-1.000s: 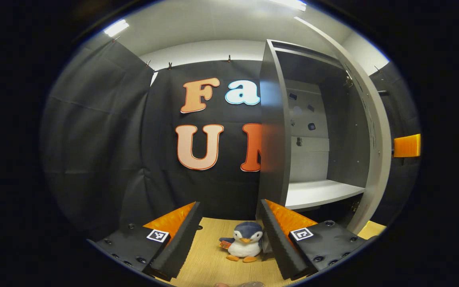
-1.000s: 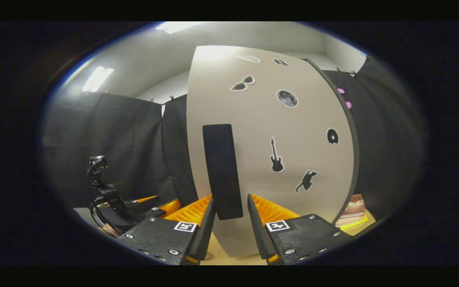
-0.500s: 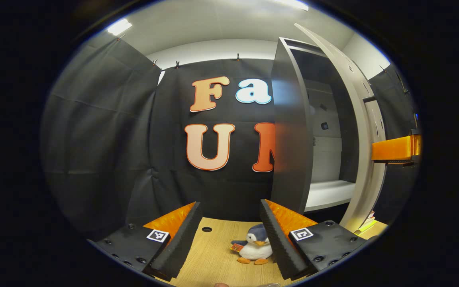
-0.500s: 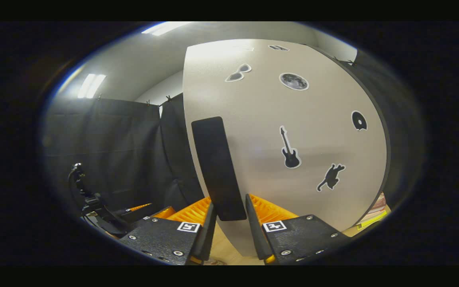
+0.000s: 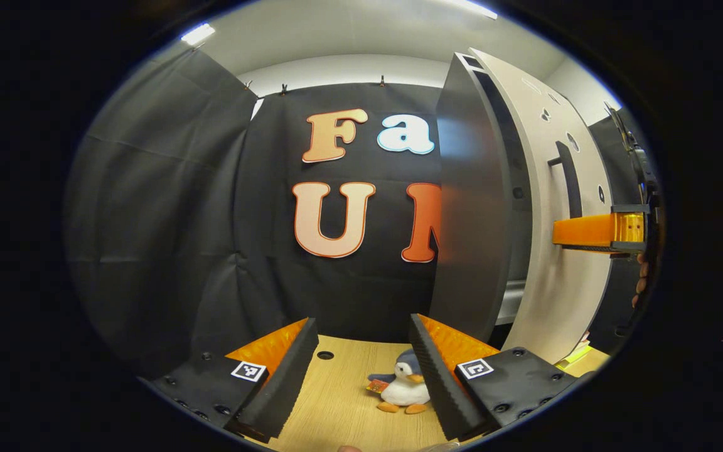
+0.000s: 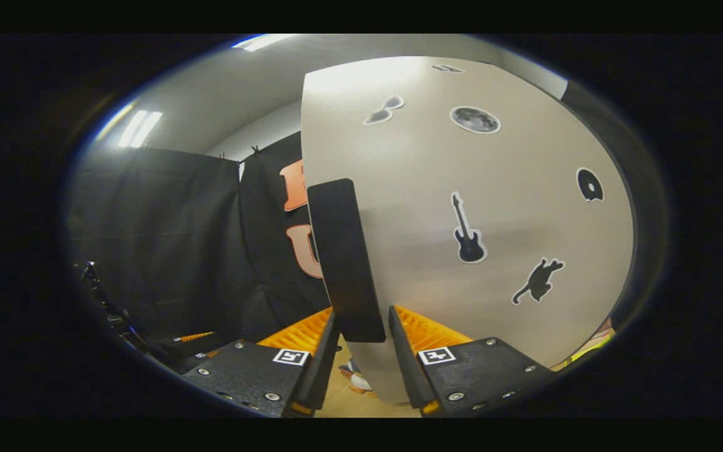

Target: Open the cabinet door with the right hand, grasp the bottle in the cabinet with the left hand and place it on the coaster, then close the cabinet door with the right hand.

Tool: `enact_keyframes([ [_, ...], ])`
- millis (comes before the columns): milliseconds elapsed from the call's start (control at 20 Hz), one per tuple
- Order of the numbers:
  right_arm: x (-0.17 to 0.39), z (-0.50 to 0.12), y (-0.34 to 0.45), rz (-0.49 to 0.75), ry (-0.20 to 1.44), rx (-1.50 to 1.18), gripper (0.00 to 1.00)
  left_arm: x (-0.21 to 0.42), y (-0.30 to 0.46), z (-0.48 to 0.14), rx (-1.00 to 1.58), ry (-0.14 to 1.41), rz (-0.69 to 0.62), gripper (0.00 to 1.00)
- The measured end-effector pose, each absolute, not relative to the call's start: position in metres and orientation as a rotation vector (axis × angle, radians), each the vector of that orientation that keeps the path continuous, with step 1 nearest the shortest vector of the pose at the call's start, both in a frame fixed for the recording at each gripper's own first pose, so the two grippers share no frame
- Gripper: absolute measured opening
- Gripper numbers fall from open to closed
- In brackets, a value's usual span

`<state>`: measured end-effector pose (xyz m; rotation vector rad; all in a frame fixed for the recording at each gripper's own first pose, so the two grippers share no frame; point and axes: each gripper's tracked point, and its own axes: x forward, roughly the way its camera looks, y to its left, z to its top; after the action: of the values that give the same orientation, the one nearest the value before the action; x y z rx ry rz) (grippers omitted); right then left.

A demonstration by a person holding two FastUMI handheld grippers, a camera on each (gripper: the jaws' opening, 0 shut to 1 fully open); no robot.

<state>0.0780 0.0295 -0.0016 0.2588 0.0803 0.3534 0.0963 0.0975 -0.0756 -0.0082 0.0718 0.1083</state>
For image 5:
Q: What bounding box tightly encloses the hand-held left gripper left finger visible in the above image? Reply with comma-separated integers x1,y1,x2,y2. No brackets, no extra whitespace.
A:
137,317,319,443

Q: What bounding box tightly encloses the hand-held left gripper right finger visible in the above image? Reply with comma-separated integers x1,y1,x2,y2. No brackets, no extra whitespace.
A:
408,314,588,443

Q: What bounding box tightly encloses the white cabinet door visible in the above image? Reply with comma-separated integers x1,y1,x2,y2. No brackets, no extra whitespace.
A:
469,47,614,365

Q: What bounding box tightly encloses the penguin plush toy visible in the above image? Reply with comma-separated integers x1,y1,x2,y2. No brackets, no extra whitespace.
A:
367,348,431,415

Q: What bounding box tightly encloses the small stack of books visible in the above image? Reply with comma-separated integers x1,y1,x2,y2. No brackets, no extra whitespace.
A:
555,339,593,371

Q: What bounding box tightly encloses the black backdrop cloth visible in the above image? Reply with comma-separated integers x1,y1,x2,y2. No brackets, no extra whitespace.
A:
63,47,657,377

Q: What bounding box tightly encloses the black door handle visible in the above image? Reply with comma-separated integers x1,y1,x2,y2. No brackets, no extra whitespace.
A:
547,141,583,219

